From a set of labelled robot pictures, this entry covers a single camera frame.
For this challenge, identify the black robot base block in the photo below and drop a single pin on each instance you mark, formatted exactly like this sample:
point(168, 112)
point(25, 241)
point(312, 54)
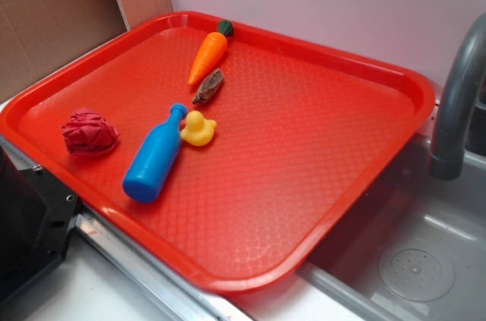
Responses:
point(37, 214)

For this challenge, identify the red plastic tray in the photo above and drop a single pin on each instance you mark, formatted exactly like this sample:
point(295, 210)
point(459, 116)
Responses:
point(302, 131)

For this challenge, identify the yellow rubber duck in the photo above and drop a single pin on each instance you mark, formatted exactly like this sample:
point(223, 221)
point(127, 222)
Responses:
point(198, 130)

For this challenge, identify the orange toy carrot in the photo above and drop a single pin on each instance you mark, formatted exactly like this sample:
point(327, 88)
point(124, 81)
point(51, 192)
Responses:
point(211, 50)

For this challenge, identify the blue plastic toy bottle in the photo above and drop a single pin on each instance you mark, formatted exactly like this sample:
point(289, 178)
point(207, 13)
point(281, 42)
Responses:
point(152, 164)

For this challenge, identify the crumpled red paper ball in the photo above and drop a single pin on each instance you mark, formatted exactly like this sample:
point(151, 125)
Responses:
point(88, 133)

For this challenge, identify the grey plastic sink basin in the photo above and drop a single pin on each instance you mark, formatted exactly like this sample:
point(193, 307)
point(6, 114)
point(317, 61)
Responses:
point(412, 247)

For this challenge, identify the grey toy faucet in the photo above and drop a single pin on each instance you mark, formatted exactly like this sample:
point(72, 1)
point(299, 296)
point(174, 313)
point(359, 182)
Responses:
point(460, 121)

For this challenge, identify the brown cardboard panel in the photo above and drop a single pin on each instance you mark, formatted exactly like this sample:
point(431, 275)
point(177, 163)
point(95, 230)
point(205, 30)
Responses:
point(40, 36)

